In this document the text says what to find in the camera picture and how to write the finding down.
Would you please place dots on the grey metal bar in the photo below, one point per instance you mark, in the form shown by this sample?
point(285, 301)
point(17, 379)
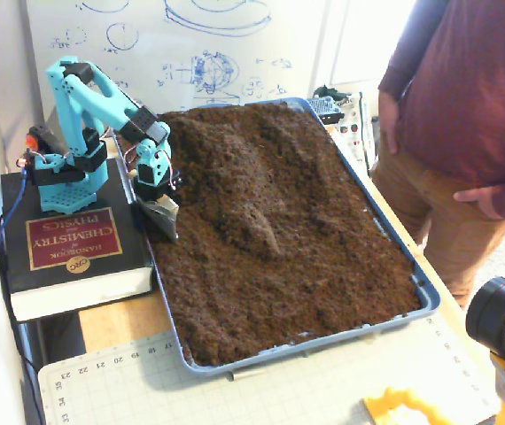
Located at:
point(248, 374)

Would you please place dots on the yellow plastic frame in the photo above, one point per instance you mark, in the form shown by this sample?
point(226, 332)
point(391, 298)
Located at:
point(376, 405)

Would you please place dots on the whiteboard with blue drawings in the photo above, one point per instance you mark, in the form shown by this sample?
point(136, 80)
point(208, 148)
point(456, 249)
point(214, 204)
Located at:
point(168, 44)

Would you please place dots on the white gridded cutting mat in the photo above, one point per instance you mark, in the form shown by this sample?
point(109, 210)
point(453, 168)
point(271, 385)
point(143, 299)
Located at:
point(190, 398)

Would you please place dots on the white electronics panel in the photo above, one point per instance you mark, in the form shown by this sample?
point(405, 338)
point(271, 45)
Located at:
point(354, 141)

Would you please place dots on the blue plastic tray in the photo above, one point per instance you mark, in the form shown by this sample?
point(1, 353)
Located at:
point(432, 301)

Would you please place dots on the dark green clutter piece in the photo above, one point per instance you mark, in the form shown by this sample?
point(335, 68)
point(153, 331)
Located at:
point(330, 92)

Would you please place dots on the brown soil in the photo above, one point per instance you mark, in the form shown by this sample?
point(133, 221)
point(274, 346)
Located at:
point(279, 243)

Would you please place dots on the person's right forearm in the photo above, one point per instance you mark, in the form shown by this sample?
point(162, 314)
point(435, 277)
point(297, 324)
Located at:
point(396, 71)

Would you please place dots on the black camera lens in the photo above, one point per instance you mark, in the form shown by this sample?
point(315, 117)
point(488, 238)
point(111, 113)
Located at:
point(500, 310)

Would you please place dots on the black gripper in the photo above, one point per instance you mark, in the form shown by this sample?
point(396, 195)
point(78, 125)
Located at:
point(154, 193)

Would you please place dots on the person's right hand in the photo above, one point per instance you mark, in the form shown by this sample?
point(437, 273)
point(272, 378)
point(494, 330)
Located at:
point(389, 121)

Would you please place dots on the black chemistry physics handbook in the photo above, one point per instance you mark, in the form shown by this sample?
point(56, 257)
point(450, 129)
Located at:
point(75, 239)

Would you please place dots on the black vented electronics box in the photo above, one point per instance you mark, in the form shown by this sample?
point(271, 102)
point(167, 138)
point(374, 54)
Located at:
point(325, 116)

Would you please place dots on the person's left hand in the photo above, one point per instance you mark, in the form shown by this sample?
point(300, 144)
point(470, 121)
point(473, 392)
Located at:
point(496, 201)

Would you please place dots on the person in maroon sweater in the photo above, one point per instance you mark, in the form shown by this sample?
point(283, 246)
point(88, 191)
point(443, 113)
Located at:
point(469, 88)

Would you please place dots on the silver foil-taped blade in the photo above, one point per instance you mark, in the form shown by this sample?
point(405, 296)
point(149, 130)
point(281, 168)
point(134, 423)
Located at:
point(166, 219)

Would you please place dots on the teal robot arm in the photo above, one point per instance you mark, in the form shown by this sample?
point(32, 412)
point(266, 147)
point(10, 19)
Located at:
point(75, 115)

